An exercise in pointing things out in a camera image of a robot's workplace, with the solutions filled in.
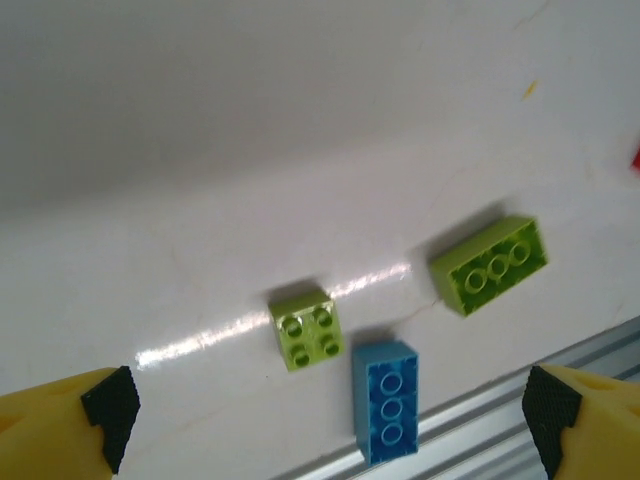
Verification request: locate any small lime green lego brick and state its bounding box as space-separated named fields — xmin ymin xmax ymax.
xmin=268 ymin=285 xmax=346 ymax=374

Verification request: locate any blue long lego brick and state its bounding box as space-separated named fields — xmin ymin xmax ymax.
xmin=351 ymin=339 xmax=421 ymax=470

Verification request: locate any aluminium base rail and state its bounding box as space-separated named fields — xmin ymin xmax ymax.
xmin=279 ymin=314 xmax=640 ymax=480

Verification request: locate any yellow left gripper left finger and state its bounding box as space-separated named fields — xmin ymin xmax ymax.
xmin=0 ymin=365 xmax=143 ymax=480

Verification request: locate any lime green long lego brick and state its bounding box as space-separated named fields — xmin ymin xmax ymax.
xmin=428 ymin=213 xmax=550 ymax=320

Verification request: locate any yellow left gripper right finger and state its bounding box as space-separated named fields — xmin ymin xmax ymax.
xmin=521 ymin=363 xmax=640 ymax=480

